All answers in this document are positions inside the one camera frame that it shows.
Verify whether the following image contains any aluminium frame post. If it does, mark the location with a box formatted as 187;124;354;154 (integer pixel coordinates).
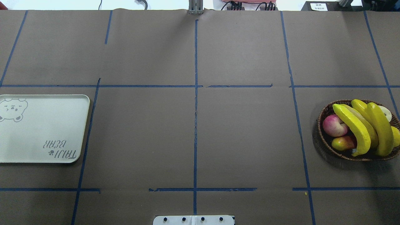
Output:
188;0;204;15

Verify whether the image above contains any yellow banana front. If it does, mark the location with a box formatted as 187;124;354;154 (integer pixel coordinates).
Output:
332;104;371;157

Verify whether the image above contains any brown wicker basket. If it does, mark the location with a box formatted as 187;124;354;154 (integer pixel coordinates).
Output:
314;100;400;162

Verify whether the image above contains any pink white apple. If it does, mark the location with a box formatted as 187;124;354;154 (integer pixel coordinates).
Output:
322;114;349;137

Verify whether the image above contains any yellow banana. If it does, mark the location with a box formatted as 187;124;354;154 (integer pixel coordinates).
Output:
351;99;370;121
366;102;394;157
332;104;371;157
340;104;378;148

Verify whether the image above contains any cream bear tray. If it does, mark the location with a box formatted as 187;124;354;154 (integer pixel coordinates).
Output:
0;94;91;163

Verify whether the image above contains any yellow banana back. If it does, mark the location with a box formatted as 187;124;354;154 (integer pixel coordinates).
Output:
351;99;370;121

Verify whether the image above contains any yellow lemon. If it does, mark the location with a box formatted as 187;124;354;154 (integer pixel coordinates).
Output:
391;126;400;148

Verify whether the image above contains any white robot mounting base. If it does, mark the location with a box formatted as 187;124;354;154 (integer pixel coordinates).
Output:
153;215;236;225

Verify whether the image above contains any pale white apple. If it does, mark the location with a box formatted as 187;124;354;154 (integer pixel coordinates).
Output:
378;105;392;122

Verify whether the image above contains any black label box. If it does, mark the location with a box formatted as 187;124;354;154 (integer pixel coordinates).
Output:
301;1;364;12

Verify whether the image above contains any red yellow mango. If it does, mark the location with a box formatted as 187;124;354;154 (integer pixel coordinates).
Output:
331;135;357;151

